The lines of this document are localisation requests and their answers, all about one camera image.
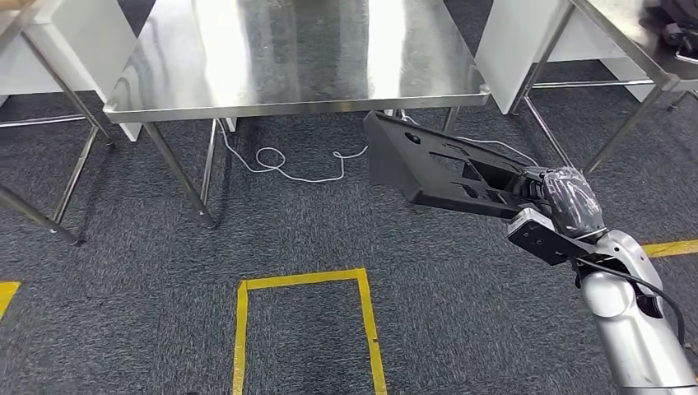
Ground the black plastic panel part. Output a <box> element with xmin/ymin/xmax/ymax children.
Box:
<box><xmin>363</xmin><ymin>110</ymin><xmax>547</xmax><ymax>221</ymax></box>

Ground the stainless steel workbench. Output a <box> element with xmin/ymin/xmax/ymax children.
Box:
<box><xmin>0</xmin><ymin>0</ymin><xmax>117</xmax><ymax>246</ymax></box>
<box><xmin>510</xmin><ymin>0</ymin><xmax>698</xmax><ymax>175</ymax></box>
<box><xmin>102</xmin><ymin>0</ymin><xmax>492</xmax><ymax>230</ymax></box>

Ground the yellow floor tape square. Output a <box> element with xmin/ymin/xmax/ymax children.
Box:
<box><xmin>232</xmin><ymin>267</ymin><xmax>389</xmax><ymax>395</ymax></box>

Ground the white panel board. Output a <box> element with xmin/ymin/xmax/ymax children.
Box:
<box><xmin>599</xmin><ymin>57</ymin><xmax>663</xmax><ymax>103</ymax></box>
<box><xmin>0</xmin><ymin>0</ymin><xmax>144</xmax><ymax>144</ymax></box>
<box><xmin>474</xmin><ymin>0</ymin><xmax>579</xmax><ymax>115</ymax></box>

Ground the yellow floor tape strip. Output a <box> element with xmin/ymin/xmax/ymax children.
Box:
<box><xmin>642</xmin><ymin>239</ymin><xmax>698</xmax><ymax>259</ymax></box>
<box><xmin>0</xmin><ymin>281</ymin><xmax>21</xmax><ymax>320</ymax></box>

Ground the black equipment pile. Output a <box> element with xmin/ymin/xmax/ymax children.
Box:
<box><xmin>640</xmin><ymin>0</ymin><xmax>698</xmax><ymax>67</ymax></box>

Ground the long white floor cable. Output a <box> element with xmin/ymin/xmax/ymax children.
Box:
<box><xmin>217</xmin><ymin>111</ymin><xmax>541</xmax><ymax>184</ymax></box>

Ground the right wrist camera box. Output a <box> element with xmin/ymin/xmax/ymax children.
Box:
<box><xmin>507</xmin><ymin>207</ymin><xmax>598</xmax><ymax>267</ymax></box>

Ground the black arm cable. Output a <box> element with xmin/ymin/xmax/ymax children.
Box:
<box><xmin>570</xmin><ymin>256</ymin><xmax>687</xmax><ymax>347</ymax></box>

